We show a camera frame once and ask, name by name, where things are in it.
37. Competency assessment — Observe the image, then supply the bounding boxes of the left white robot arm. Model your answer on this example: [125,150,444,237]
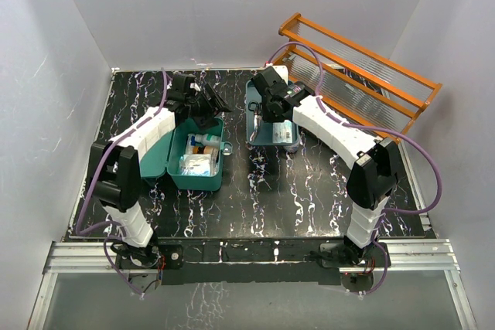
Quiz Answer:
[75,73,231,267]

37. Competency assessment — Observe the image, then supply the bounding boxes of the orange wooden shelf rack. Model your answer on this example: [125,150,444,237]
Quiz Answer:
[275,13,442,134]

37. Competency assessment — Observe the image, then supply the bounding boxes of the blue white mask packet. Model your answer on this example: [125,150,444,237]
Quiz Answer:
[272,120,293,144]

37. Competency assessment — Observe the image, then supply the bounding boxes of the orange cap medicine bottle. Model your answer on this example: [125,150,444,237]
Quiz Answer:
[193,146,219,157]

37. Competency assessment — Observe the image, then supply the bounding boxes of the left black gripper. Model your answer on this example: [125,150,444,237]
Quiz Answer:
[186,84,232,131]

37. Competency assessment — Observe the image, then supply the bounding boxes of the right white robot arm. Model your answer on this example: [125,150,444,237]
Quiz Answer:
[251,66,401,266]

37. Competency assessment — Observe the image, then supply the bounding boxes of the white green medicine bottle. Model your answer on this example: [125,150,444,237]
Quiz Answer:
[188,134,221,148]

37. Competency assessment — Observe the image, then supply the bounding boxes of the blue white bandage packet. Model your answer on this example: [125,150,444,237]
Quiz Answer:
[179,154,213,176]

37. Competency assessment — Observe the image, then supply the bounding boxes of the black front base bar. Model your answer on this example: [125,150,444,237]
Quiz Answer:
[111,238,391,288]

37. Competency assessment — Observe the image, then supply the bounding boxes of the green medicine kit box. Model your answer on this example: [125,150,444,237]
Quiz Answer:
[140,117,232,192]

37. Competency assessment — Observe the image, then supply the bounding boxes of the clear round plastic jar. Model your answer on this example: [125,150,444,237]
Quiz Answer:
[285,144,299,153]

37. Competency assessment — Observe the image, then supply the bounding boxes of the aluminium frame rail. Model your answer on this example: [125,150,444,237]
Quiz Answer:
[29,239,476,329]

